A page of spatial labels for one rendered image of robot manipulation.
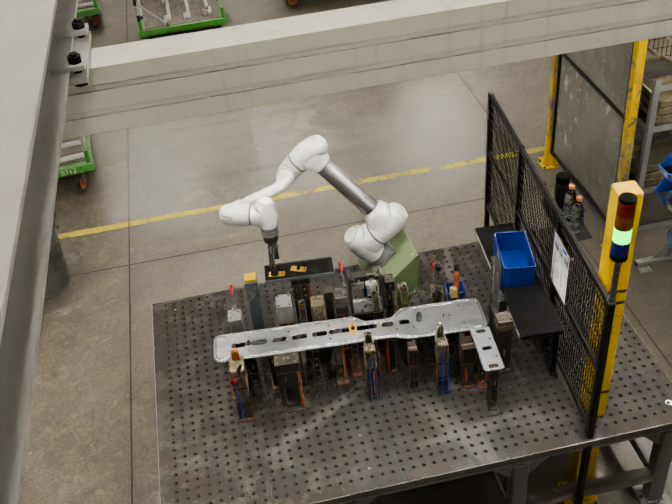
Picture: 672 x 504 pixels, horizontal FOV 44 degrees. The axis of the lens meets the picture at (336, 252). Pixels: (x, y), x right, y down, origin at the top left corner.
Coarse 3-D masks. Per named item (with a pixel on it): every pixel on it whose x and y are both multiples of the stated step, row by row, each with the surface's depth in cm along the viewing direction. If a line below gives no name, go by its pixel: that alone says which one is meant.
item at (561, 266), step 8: (560, 240) 394; (560, 248) 396; (552, 256) 410; (560, 256) 397; (568, 256) 386; (552, 264) 412; (560, 264) 399; (568, 264) 387; (560, 272) 401; (568, 272) 388; (560, 280) 403; (560, 288) 404; (560, 296) 406
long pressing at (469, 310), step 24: (408, 312) 429; (432, 312) 428; (456, 312) 426; (480, 312) 425; (216, 336) 426; (240, 336) 425; (264, 336) 424; (288, 336) 422; (312, 336) 421; (336, 336) 420; (360, 336) 418; (384, 336) 417; (408, 336) 416; (216, 360) 414
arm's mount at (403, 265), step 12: (396, 240) 488; (408, 240) 480; (396, 252) 483; (408, 252) 475; (360, 264) 503; (396, 264) 478; (408, 264) 470; (396, 276) 474; (408, 276) 476; (384, 288) 477; (396, 288) 480; (408, 288) 482
